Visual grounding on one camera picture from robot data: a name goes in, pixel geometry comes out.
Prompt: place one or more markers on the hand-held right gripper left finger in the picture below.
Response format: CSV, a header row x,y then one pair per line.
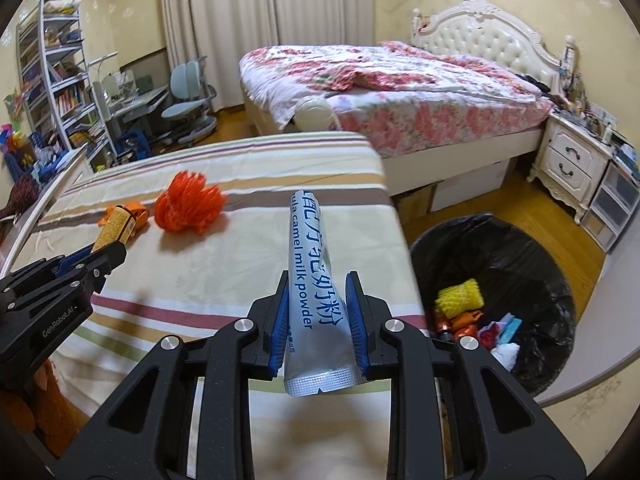
x,y
276,355

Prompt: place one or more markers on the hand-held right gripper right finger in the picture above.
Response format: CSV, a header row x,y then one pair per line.
x,y
355,320

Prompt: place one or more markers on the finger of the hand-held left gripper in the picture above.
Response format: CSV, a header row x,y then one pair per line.
x,y
107,260
75,260

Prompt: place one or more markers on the brown bottle yellow label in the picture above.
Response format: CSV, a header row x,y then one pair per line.
x,y
116,222

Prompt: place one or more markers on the white powder sachet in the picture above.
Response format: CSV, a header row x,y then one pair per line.
x,y
310,260

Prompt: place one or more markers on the brown bottle red label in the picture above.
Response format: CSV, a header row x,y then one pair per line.
x,y
442,330

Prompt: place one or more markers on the yellow foam fruit net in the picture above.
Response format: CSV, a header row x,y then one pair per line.
x,y
460,297

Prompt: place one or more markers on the orange plastic bag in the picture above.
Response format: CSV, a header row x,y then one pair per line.
x,y
465,321
140,215

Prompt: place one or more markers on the dark red wrapper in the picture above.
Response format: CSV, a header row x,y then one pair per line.
x,y
487,335

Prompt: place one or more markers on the white tissue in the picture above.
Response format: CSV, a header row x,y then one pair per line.
x,y
506,355

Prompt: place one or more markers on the bin with black bag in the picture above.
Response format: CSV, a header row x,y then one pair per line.
x,y
500,255

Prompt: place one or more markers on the white bed footboard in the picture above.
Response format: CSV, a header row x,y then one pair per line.
x,y
50,195

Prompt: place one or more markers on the orange plush toy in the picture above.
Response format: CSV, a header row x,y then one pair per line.
x,y
55,410

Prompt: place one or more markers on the brown feather duster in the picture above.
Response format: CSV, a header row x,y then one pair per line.
x,y
22,195

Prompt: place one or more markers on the orange foam fruit net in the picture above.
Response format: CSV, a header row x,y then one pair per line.
x,y
187,205

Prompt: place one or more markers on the blue plastic basket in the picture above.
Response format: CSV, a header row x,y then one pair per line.
x,y
15,170

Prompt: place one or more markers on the blue crate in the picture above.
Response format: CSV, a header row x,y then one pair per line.
x,y
134,142

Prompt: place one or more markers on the colourful paper toy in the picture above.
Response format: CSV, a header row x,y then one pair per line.
x,y
10,135

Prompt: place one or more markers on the light blue tube box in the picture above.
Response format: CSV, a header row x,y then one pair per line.
x,y
512,332

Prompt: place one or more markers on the grey study desk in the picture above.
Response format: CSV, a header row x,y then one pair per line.
x,y
145,100

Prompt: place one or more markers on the white storage box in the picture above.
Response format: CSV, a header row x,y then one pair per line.
x,y
470,185

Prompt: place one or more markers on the white bookshelf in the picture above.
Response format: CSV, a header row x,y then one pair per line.
x,y
55,70

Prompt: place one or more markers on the pale blue desk chair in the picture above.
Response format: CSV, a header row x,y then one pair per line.
x,y
190,80

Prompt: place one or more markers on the white desk lamp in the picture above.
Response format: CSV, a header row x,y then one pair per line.
x,y
102,58

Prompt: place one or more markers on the white volleyball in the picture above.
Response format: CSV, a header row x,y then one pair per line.
x,y
315,115

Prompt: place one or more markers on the floral quilt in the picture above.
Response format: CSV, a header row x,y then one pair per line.
x,y
425,90

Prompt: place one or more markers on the white nightstand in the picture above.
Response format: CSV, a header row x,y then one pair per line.
x,y
565,160

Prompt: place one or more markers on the beige curtain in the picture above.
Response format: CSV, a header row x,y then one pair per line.
x,y
225,10

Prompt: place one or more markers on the plastic drawer unit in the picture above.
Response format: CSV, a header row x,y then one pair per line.
x,y
607,205

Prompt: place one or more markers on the cluster of toiletries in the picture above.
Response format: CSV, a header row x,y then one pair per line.
x,y
580,105

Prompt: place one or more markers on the white tufted bed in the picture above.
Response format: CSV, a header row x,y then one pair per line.
x,y
490,35

